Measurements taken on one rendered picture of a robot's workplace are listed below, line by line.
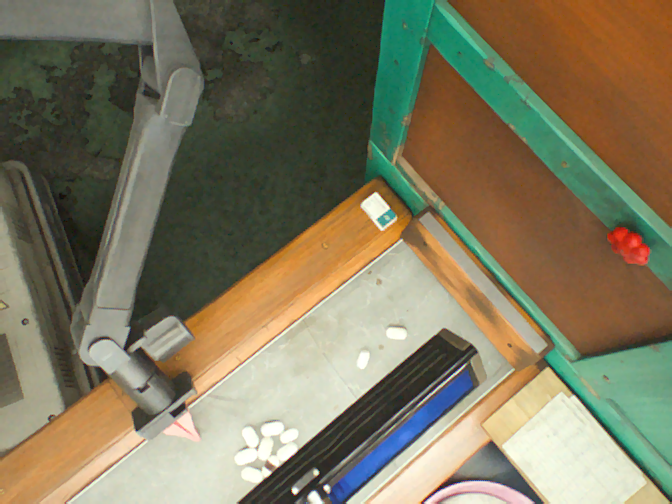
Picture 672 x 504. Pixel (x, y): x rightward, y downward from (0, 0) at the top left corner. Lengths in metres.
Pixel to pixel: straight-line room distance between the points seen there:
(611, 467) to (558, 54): 0.71
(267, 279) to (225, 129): 1.04
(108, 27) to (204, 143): 1.27
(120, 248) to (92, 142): 1.28
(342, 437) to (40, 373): 0.88
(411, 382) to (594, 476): 0.46
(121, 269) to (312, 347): 0.37
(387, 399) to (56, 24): 0.55
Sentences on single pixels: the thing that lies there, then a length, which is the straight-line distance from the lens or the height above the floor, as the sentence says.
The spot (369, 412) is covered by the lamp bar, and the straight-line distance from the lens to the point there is 0.73.
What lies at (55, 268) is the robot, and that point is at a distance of 1.66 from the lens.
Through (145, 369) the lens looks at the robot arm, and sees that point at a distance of 0.99.
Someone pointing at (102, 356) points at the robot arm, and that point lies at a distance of 0.94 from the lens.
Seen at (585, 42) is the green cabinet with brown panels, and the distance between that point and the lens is 0.58.
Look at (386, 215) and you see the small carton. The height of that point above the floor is 0.78.
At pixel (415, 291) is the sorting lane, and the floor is 0.74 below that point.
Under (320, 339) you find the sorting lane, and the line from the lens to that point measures 1.09.
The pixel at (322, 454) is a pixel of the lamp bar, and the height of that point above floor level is 1.08.
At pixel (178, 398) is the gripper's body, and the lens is 1.01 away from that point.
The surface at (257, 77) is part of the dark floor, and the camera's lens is 2.13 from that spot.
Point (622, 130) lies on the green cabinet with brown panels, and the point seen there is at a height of 1.32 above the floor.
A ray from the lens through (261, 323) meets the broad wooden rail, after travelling 1.07.
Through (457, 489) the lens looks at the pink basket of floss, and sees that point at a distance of 1.09.
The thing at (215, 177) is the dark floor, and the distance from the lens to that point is 2.00.
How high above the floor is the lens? 1.82
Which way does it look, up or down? 75 degrees down
